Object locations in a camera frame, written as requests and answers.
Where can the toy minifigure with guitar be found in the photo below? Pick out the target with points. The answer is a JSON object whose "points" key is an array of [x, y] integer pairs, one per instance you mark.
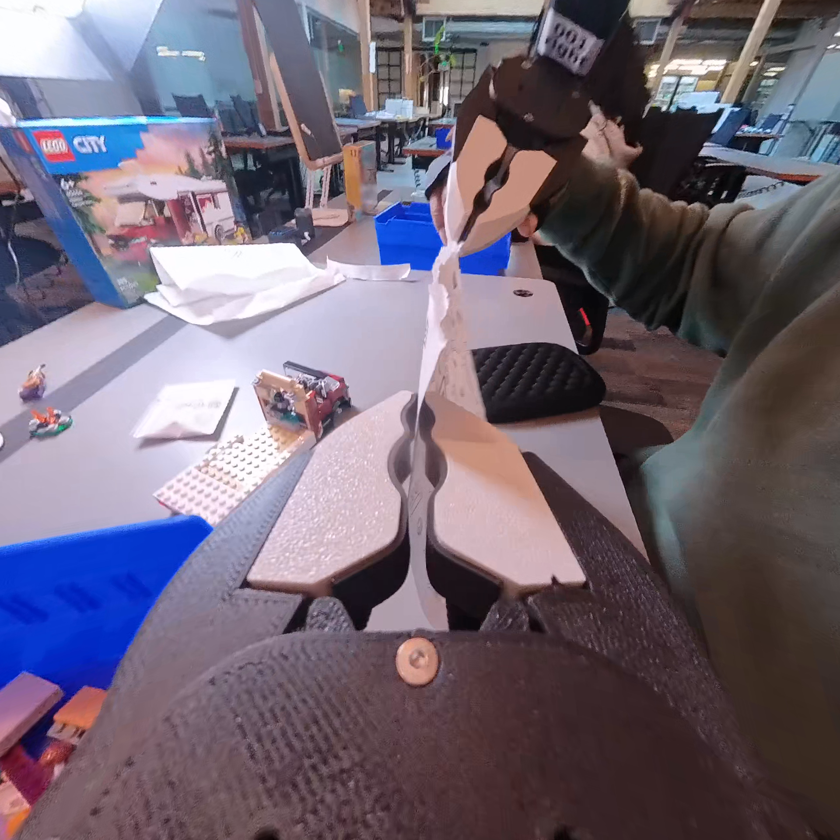
{"points": [[33, 384]]}

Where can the pile of loose toy bricks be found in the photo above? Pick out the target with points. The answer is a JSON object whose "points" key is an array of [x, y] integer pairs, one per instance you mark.
{"points": [[46, 735]]}

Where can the colourful toy set box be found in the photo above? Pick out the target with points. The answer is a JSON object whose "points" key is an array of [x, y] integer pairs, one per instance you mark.
{"points": [[131, 197]]}

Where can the small white printed paper bag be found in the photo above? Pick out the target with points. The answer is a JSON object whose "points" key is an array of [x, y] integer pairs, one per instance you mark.
{"points": [[187, 410]]}

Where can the hanging green plant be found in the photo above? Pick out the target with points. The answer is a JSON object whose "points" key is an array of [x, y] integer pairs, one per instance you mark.
{"points": [[441, 52]]}

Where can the background office desk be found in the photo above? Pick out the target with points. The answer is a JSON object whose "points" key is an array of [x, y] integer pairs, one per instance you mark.
{"points": [[774, 163]]}

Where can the person's green sweatshirt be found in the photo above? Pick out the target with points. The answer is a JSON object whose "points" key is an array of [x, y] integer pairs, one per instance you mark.
{"points": [[754, 525]]}

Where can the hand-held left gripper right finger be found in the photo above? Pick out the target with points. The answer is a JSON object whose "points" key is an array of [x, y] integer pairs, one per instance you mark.
{"points": [[505, 512]]}

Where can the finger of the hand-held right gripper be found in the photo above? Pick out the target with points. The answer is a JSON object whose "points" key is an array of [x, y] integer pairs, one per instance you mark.
{"points": [[479, 157], [518, 190]]}

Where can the person's right forearm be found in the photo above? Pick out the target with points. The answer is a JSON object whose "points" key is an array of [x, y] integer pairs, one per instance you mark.
{"points": [[643, 249]]}

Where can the person's right hand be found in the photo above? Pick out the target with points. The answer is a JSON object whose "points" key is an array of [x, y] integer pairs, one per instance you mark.
{"points": [[617, 144]]}

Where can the torn white paper strip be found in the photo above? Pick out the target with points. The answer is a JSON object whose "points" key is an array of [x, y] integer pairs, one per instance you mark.
{"points": [[367, 270]]}

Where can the yellow cardboard box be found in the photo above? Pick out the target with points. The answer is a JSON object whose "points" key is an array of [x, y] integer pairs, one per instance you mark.
{"points": [[351, 164]]}

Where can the wooden easel chalkboard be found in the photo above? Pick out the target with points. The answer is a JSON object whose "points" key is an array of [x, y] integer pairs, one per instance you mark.
{"points": [[298, 85]]}

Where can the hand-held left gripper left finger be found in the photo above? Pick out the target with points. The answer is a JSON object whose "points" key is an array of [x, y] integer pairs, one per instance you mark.
{"points": [[334, 512]]}

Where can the large white printed paper bag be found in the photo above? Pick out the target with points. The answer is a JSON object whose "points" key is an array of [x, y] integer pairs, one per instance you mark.
{"points": [[453, 367]]}

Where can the grey desk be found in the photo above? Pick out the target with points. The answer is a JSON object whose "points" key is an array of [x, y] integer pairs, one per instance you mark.
{"points": [[328, 341]]}

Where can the toy brick campfire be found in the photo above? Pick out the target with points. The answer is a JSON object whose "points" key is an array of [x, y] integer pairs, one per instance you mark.
{"points": [[49, 423]]}

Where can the toy brick camper van model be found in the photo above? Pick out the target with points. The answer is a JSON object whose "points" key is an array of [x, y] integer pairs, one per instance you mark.
{"points": [[229, 472]]}

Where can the black chair armrest pad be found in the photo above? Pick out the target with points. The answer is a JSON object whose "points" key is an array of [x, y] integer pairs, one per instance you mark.
{"points": [[538, 380]]}

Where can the blue plastic bin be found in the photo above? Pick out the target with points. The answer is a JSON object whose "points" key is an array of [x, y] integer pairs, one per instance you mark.
{"points": [[79, 590], [400, 243]]}

